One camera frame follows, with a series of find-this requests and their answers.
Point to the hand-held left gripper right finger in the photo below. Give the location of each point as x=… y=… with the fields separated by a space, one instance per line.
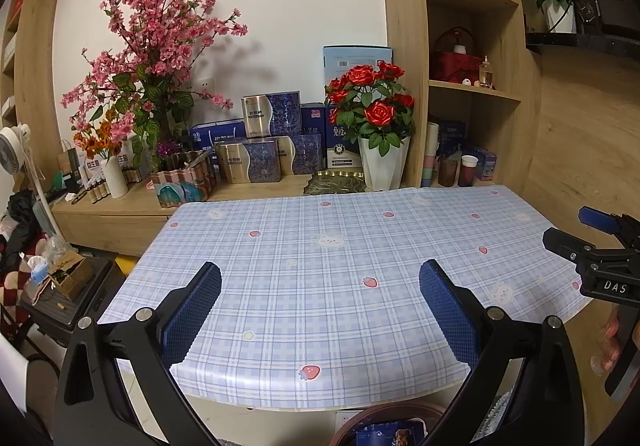
x=447 y=316

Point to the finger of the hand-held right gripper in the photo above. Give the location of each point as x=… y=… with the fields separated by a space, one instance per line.
x=597 y=220
x=570 y=246

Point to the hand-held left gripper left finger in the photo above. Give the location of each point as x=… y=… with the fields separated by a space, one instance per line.
x=195 y=306

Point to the blue cardboard box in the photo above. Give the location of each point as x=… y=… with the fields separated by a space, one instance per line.
x=380 y=433

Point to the brown round bin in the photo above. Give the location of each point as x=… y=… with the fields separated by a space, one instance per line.
x=350 y=413

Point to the person's right hand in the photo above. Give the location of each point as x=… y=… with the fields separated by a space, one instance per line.
x=609 y=346

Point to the small blue box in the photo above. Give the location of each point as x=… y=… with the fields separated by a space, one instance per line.
x=485 y=163

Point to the patterned tissue box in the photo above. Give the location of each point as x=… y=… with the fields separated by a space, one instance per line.
x=182 y=186

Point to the black stool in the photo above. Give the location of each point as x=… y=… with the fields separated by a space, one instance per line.
x=70 y=316

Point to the red paper cup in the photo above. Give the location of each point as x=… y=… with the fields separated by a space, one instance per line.
x=467 y=170

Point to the open cardboard box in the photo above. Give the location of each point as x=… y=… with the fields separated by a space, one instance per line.
x=65 y=273

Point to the brown glass cup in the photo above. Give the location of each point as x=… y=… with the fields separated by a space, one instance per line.
x=447 y=171

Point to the row of small brown bottles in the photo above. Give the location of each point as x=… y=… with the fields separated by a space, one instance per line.
x=95 y=190

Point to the silver blue gift box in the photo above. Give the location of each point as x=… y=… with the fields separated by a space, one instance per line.
x=247 y=160
x=270 y=114
x=302 y=153

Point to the white ribbed vase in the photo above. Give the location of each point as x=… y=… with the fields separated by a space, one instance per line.
x=116 y=173

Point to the stack of pastel cups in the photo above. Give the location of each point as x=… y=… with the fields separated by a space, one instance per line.
x=431 y=155

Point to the blue printed box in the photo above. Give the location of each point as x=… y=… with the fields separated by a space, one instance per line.
x=452 y=135

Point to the white faceted plant pot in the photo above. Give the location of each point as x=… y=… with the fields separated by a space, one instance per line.
x=382 y=165

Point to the gold leaf-shaped tray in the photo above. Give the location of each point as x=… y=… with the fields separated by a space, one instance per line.
x=340 y=182

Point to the blue white carton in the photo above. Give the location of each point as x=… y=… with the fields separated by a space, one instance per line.
x=215 y=133

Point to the black speckled countertop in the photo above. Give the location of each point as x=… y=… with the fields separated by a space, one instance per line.
x=582 y=44

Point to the clear perfume bottle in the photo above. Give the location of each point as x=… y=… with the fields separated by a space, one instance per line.
x=485 y=73

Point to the pile of clothes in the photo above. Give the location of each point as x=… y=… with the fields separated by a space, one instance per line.
x=15 y=246

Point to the small paper bag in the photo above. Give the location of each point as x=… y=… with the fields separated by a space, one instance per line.
x=70 y=160

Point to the tall blue white box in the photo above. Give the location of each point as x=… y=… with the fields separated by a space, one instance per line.
x=342 y=153

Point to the orange flowers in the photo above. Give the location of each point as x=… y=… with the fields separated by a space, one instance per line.
x=95 y=138

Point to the small white plant pot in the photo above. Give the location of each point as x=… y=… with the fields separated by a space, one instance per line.
x=560 y=18

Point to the black appliance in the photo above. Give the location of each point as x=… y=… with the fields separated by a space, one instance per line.
x=607 y=5

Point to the red gift dome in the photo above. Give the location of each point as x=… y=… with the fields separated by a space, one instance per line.
x=452 y=55

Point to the dark blue box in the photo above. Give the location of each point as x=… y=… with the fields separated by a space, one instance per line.
x=313 y=118

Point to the red rose plant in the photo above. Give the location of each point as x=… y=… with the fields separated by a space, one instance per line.
x=372 y=100

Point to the white standing fan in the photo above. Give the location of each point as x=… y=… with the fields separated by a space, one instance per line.
x=12 y=150

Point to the pink blossom arrangement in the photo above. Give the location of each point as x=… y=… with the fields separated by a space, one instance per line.
x=155 y=40

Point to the light blue flat box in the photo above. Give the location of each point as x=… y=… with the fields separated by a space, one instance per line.
x=355 y=56

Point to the wooden shelf unit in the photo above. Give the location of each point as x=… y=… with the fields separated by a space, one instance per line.
x=400 y=0

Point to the white wall socket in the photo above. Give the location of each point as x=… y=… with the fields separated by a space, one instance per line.
x=205 y=84

